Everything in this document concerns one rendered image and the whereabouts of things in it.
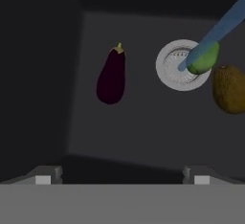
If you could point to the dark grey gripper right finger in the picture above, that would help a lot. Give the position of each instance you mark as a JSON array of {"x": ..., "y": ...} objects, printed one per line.
[{"x": 198, "y": 174}]

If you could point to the brown avocado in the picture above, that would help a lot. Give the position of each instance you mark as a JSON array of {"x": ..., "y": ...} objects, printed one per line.
[{"x": 230, "y": 89}]

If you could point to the green avocado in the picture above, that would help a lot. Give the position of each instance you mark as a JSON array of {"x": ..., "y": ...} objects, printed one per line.
[{"x": 204, "y": 60}]

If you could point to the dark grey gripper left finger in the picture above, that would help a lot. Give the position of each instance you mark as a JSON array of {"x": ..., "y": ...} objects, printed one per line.
[{"x": 48, "y": 174}]

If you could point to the blue water stream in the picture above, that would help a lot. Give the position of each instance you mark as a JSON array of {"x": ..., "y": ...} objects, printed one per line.
[{"x": 220, "y": 28}]

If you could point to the dark purple eggplant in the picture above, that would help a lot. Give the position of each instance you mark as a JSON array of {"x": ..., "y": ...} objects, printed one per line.
[{"x": 111, "y": 78}]

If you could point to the silver sink drain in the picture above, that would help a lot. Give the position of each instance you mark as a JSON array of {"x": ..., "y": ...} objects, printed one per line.
[{"x": 172, "y": 71}]

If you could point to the dark grey sink basin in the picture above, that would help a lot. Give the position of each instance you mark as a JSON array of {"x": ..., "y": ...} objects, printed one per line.
[{"x": 153, "y": 122}]

